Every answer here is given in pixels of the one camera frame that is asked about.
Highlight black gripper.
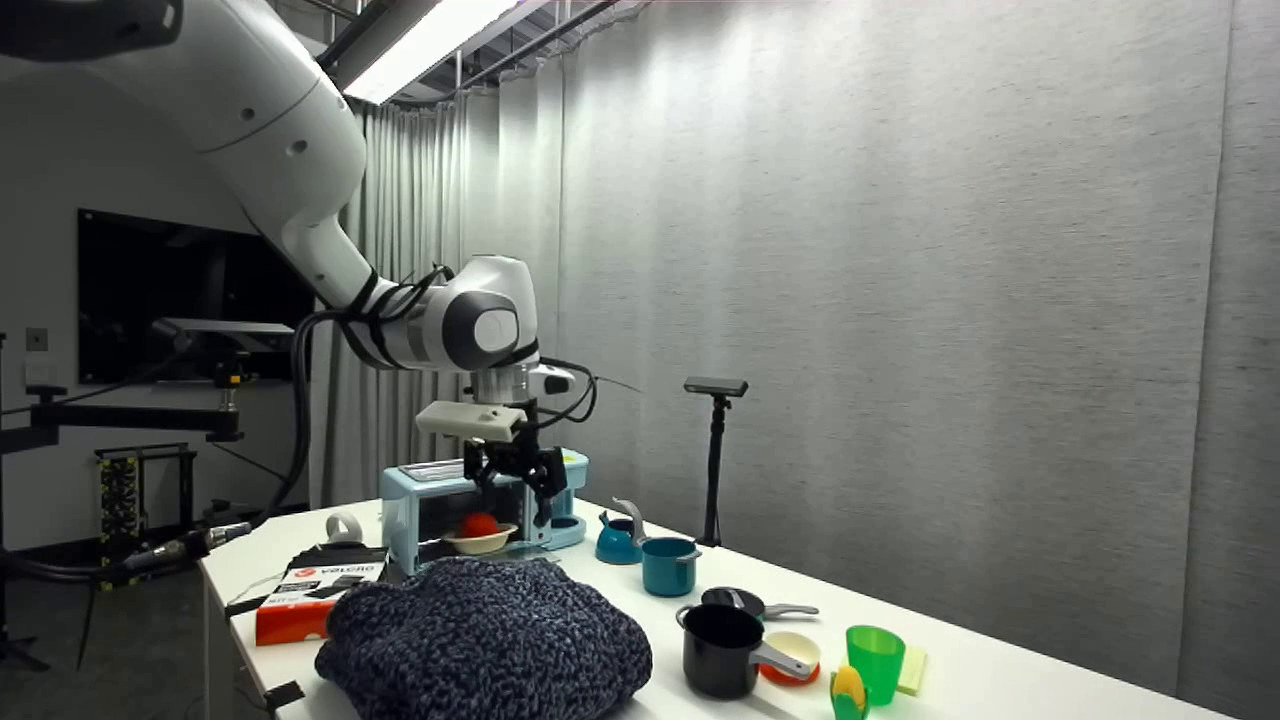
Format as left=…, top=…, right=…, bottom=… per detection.
left=460, top=436, right=570, bottom=541

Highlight dark blue speckled fleece blanket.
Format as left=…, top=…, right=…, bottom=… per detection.
left=311, top=549, right=659, bottom=720

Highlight white bowl with red food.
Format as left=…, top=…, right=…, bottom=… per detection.
left=444, top=514, right=519, bottom=561

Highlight light blue toy oven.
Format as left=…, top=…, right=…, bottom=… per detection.
left=378, top=448, right=594, bottom=579

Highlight teal cooking pot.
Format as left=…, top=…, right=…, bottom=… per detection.
left=637, top=531, right=704, bottom=600

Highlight white tape roll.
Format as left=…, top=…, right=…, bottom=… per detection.
left=319, top=507, right=366, bottom=550

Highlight red box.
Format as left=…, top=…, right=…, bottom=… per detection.
left=253, top=588, right=340, bottom=653

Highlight orange rimmed small dish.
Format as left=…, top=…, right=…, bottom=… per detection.
left=756, top=627, right=828, bottom=690

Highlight yellow green toy corn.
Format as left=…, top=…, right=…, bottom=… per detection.
left=823, top=665, right=870, bottom=720

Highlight green plastic cup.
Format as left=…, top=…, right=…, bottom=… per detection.
left=844, top=621, right=911, bottom=712

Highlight black boom stand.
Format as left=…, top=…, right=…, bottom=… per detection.
left=0, top=379, right=248, bottom=459

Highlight long ceiling light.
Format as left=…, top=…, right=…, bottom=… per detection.
left=340, top=0, right=527, bottom=112

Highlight teal kettle grey handle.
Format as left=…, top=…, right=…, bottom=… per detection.
left=591, top=496, right=646, bottom=568

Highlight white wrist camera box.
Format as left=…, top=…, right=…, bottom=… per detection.
left=412, top=395, right=537, bottom=448

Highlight black camera tripod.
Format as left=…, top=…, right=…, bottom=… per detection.
left=681, top=370, right=751, bottom=550

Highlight thick black arm hose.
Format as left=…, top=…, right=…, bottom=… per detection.
left=117, top=306, right=340, bottom=579

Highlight metal frame rack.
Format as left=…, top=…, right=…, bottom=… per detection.
left=86, top=440, right=201, bottom=550

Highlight dark wall window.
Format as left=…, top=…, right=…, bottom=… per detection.
left=70, top=203, right=319, bottom=393

